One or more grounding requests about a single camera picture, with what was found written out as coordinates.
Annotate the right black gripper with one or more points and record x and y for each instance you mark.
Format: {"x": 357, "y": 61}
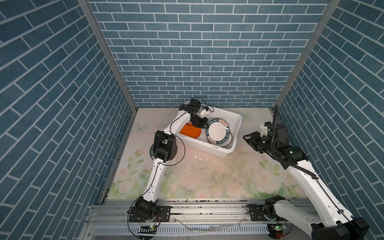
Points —
{"x": 252, "y": 139}

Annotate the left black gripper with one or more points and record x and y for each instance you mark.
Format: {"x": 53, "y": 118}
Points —
{"x": 201, "y": 124}

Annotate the orange plate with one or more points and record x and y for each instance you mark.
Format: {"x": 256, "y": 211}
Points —
{"x": 190, "y": 131}

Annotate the green rimmed white plate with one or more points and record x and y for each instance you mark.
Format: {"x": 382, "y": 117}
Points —
{"x": 218, "y": 131}
{"x": 151, "y": 151}

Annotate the white plate black pattern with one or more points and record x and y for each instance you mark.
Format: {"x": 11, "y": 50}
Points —
{"x": 228, "y": 142}

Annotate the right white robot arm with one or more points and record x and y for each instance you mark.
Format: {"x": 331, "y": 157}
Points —
{"x": 333, "y": 220}

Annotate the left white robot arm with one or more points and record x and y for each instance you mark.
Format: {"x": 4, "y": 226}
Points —
{"x": 165, "y": 149}

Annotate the white plastic bin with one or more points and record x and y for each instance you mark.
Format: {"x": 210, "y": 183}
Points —
{"x": 201, "y": 143}

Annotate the floral table mat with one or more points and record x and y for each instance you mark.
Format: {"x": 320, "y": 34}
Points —
{"x": 195, "y": 174}

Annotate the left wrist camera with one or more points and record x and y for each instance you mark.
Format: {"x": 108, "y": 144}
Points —
{"x": 205, "y": 110}

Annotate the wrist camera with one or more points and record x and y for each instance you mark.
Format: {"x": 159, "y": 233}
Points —
{"x": 275, "y": 128}
{"x": 205, "y": 110}

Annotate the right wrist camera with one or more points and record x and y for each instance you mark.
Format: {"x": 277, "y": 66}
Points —
{"x": 275, "y": 128}

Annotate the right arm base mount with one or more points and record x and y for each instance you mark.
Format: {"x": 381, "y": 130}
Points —
{"x": 263, "y": 213}

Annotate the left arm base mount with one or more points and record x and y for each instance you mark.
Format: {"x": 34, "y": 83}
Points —
{"x": 160, "y": 214}

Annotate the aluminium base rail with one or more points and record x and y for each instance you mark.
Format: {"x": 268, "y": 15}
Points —
{"x": 187, "y": 211}

